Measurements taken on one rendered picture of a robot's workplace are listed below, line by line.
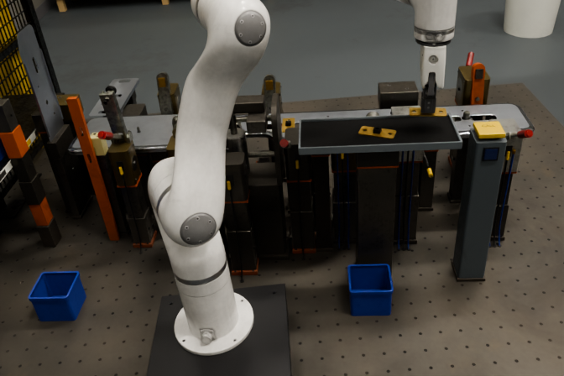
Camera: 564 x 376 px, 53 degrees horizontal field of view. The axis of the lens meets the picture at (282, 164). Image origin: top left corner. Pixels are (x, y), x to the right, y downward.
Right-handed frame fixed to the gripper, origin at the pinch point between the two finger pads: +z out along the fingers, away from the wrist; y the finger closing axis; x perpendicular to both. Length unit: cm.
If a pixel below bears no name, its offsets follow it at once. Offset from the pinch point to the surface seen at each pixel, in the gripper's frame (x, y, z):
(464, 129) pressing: -12.7, 27.2, 22.6
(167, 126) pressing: 77, 25, 23
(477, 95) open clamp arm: -18, 47, 21
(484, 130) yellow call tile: -13.1, -1.0, 6.6
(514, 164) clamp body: -24.6, 14.4, 25.5
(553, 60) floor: -113, 311, 122
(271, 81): 46, 39, 14
